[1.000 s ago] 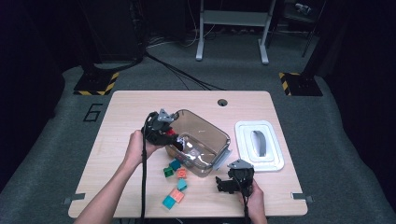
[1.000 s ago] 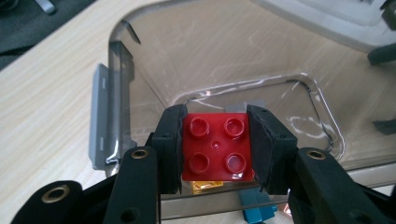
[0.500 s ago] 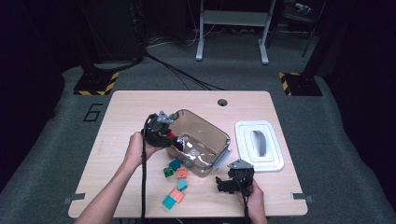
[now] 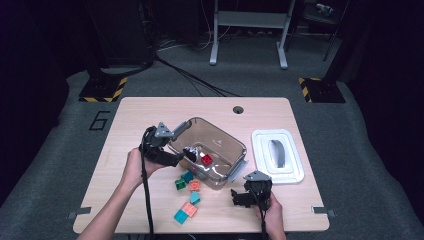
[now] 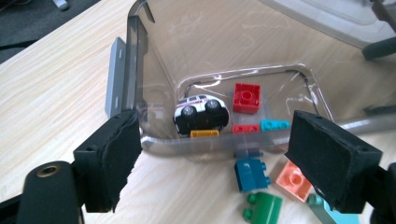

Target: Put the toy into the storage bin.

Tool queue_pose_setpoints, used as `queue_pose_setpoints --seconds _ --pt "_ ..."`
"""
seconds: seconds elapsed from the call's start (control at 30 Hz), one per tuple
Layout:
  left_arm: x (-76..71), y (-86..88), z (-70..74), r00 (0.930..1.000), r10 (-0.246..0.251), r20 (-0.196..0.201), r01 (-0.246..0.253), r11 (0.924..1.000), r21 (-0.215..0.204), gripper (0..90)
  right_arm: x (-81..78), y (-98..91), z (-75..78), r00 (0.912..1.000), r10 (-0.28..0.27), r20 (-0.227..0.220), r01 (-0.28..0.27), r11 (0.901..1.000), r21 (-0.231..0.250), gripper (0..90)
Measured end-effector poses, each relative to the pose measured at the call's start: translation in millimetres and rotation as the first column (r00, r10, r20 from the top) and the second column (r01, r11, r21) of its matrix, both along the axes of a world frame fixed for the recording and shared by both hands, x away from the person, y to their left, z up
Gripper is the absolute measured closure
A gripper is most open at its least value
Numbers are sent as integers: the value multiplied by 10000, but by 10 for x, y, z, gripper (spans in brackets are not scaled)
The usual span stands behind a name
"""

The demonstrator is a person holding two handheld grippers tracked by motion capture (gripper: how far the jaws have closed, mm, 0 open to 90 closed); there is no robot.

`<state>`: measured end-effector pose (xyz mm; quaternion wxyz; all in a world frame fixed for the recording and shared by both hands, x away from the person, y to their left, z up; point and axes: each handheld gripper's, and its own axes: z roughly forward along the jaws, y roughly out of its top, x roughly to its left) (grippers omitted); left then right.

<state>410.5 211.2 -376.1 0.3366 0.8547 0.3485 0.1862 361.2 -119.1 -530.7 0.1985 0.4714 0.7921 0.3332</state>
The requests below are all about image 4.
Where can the small grey device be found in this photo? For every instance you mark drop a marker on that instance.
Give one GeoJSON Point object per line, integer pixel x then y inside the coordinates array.
{"type": "Point", "coordinates": [325, 9]}

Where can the grey table bracket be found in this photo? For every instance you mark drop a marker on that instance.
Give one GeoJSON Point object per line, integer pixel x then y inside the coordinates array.
{"type": "Point", "coordinates": [81, 211]}
{"type": "Point", "coordinates": [321, 210]}

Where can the green building block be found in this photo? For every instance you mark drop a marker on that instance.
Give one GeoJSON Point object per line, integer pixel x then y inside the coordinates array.
{"type": "Point", "coordinates": [180, 184]}

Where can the salmon building block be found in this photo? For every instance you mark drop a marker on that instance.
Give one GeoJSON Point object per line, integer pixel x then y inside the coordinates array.
{"type": "Point", "coordinates": [195, 185]}

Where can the person's right hand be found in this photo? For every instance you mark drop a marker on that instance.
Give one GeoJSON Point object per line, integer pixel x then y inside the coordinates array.
{"type": "Point", "coordinates": [274, 218]}

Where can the dark curtain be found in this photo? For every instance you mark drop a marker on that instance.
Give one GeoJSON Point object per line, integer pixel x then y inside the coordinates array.
{"type": "Point", "coordinates": [26, 100]}
{"type": "Point", "coordinates": [393, 100]}

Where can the white toy car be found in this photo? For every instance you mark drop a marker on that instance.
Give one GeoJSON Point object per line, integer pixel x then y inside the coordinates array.
{"type": "Point", "coordinates": [200, 153]}

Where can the white metal desk frame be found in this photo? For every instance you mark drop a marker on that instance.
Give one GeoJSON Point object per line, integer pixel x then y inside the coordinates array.
{"type": "Point", "coordinates": [250, 19]}

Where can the person's left hand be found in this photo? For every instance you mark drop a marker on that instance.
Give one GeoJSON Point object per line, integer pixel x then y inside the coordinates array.
{"type": "Point", "coordinates": [136, 168]}

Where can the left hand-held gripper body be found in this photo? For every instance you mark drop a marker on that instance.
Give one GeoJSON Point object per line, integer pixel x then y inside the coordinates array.
{"type": "Point", "coordinates": [156, 150]}

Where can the pink building block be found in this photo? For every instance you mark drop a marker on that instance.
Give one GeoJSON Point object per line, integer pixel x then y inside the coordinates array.
{"type": "Point", "coordinates": [189, 209]}

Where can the black stand base striped tape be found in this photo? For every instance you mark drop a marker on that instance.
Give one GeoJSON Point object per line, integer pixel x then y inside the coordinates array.
{"type": "Point", "coordinates": [325, 90]}
{"type": "Point", "coordinates": [100, 89]}

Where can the translucent brown storage box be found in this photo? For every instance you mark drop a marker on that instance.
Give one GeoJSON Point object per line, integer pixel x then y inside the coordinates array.
{"type": "Point", "coordinates": [223, 143]}

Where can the blue building block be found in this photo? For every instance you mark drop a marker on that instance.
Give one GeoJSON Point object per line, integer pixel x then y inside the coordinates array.
{"type": "Point", "coordinates": [188, 177]}

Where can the black equipment cabinet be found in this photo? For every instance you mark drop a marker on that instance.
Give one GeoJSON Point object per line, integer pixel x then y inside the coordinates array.
{"type": "Point", "coordinates": [123, 33]}

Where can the teal sloped building block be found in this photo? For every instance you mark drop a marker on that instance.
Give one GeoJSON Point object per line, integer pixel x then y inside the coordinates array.
{"type": "Point", "coordinates": [195, 198]}

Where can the red building block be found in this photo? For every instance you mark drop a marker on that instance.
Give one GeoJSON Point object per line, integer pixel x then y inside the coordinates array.
{"type": "Point", "coordinates": [206, 160]}

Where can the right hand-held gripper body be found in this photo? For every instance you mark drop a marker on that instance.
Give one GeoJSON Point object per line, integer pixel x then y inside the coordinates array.
{"type": "Point", "coordinates": [260, 193]}

